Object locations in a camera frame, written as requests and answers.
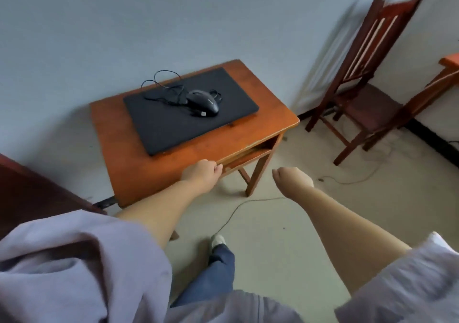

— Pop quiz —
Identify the blue jeans leg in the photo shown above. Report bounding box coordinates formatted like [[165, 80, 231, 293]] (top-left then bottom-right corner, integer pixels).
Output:
[[170, 244, 236, 308]]

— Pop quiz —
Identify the lavender sweatshirt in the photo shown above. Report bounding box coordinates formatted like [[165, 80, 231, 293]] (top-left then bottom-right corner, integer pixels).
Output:
[[0, 210, 459, 323]]

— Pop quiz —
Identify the dark wooden furniture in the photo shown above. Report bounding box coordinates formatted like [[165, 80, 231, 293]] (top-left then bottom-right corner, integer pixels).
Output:
[[0, 153, 108, 242]]

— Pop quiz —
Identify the dark brown wooden chair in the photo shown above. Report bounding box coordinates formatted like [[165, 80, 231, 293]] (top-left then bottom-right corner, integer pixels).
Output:
[[305, 0, 427, 166]]

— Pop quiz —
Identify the orange wooden desk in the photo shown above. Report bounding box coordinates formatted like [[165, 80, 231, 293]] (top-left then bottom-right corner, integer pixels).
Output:
[[394, 52, 459, 133]]

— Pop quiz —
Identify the white shoe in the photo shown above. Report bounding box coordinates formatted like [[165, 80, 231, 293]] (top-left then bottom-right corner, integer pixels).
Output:
[[210, 235, 227, 254]]

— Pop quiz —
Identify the black mouse cable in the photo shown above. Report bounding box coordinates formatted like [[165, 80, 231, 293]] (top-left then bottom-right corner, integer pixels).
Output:
[[141, 70, 223, 118]]

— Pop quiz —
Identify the black closed laptop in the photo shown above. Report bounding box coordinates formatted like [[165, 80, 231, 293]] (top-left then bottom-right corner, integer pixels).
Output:
[[123, 67, 260, 156]]

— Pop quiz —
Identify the person's left forearm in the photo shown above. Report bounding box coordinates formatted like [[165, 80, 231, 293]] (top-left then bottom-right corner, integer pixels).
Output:
[[114, 179, 205, 252]]

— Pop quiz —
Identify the person's left hand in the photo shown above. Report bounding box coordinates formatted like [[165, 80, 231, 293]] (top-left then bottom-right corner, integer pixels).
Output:
[[180, 159, 224, 195]]

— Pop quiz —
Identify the small orange wooden table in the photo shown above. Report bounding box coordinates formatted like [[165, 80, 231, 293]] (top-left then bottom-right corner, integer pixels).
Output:
[[90, 59, 300, 242]]

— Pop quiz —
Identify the person's right forearm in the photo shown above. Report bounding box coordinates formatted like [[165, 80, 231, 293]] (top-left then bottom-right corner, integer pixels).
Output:
[[290, 186, 413, 296]]

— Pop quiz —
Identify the person's right hand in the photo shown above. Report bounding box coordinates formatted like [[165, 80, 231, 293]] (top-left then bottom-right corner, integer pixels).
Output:
[[272, 167, 316, 200]]

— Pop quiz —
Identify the thin dark floor cable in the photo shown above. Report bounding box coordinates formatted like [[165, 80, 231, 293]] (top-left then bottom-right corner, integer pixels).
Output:
[[211, 197, 288, 240]]

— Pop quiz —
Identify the black computer mouse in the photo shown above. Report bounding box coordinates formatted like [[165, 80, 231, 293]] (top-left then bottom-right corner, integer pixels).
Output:
[[185, 89, 219, 116]]

